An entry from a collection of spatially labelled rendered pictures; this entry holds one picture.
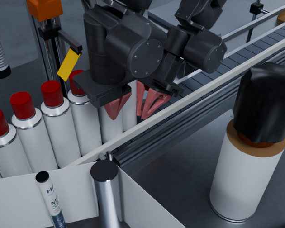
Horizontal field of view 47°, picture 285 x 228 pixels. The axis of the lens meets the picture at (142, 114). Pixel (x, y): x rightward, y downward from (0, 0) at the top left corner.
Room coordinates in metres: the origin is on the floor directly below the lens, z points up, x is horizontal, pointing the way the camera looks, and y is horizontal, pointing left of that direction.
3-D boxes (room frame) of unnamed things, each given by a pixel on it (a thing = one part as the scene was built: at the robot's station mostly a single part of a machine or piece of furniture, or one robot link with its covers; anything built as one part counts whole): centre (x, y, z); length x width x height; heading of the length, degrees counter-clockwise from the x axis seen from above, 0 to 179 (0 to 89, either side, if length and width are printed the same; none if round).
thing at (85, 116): (0.46, 0.11, 0.98); 0.05 x 0.05 x 0.20
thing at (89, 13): (0.43, 0.05, 1.19); 0.07 x 0.06 x 0.07; 39
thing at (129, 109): (0.53, 0.04, 0.98); 0.05 x 0.05 x 0.20
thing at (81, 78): (0.43, 0.06, 1.13); 0.10 x 0.07 x 0.07; 129
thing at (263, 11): (0.96, -0.37, 0.91); 0.07 x 0.03 x 0.17; 39
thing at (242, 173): (0.33, -0.17, 1.03); 0.09 x 0.09 x 0.30
